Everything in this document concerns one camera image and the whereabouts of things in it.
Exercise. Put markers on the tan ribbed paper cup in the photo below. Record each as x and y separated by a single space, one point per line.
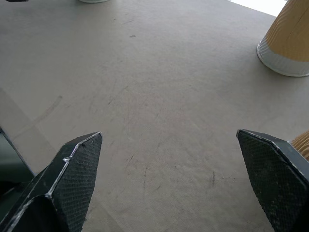
303 145
287 41

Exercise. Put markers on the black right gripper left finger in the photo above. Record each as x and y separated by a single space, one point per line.
70 178

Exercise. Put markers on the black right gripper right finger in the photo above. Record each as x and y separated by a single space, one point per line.
277 178

